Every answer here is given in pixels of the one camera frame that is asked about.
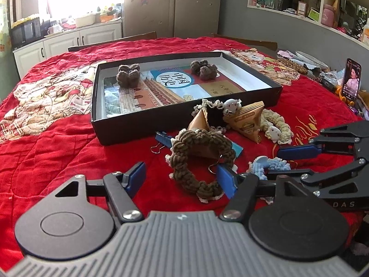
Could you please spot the smartphone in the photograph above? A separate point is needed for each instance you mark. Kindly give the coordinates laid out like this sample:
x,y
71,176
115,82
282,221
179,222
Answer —
x,y
351,78

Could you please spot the red printed blanket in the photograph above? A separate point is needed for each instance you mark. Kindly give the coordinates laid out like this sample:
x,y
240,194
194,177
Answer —
x,y
57,150

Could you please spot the tan triangular packet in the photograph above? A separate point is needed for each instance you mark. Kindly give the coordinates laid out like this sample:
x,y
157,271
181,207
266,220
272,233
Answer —
x,y
199,122
246,122

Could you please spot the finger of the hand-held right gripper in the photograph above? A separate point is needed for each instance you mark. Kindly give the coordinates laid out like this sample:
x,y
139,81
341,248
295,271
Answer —
x,y
291,174
299,152

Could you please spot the large brown crochet scrunchie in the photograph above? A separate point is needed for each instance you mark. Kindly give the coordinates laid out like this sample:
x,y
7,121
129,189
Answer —
x,y
184,155

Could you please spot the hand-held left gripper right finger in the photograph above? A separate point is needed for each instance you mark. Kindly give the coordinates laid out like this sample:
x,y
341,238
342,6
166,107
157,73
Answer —
x,y
226,180

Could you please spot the orange phone stand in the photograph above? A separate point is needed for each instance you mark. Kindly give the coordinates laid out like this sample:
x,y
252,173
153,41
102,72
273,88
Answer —
x,y
347,99

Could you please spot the black cardboard box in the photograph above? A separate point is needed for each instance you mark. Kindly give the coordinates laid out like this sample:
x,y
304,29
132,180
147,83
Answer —
x,y
161,124

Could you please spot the wooden bead mat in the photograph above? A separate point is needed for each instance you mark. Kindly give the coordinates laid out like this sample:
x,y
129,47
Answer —
x,y
291,65

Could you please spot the white cabinet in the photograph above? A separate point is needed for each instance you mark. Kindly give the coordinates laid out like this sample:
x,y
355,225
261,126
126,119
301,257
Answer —
x,y
86,36

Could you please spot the blue crochet scrunchie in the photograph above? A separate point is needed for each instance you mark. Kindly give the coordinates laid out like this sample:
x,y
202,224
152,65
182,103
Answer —
x,y
278,164

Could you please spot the white wall shelf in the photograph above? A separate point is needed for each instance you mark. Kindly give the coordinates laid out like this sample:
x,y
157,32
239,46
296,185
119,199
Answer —
x,y
288,13

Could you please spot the pink thermos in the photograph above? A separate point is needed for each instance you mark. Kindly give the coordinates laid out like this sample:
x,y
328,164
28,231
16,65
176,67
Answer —
x,y
327,16

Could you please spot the wooden chair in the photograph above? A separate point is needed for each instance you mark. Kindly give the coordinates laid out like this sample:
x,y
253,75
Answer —
x,y
115,41
259,44

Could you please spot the blue binder clip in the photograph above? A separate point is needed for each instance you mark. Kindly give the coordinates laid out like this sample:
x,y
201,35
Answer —
x,y
164,140

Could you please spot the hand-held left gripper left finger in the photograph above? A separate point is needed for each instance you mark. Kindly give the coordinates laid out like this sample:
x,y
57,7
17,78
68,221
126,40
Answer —
x,y
137,176

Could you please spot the white mug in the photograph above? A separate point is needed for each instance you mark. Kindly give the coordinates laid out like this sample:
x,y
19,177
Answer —
x,y
53,29

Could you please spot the red cartoon sticker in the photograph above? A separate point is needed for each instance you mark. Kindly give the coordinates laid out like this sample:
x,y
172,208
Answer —
x,y
144,0

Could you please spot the white plastic basin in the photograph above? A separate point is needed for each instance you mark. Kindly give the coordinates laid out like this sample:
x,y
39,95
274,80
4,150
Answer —
x,y
85,20

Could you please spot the small cream crochet piece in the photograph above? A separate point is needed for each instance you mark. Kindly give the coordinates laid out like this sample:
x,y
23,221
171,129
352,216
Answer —
x,y
188,97

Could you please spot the cream crochet scrunchie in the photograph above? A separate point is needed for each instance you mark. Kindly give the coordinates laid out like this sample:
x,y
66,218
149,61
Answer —
x,y
284,128

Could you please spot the grey refrigerator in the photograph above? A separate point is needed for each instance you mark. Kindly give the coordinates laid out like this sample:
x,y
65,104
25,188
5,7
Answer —
x,y
173,5

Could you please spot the black scrunchie with lace trim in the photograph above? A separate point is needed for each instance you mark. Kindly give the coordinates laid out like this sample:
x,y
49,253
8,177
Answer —
x,y
216,115

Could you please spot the black microwave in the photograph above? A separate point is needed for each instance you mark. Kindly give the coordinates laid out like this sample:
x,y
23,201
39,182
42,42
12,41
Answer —
x,y
26,33

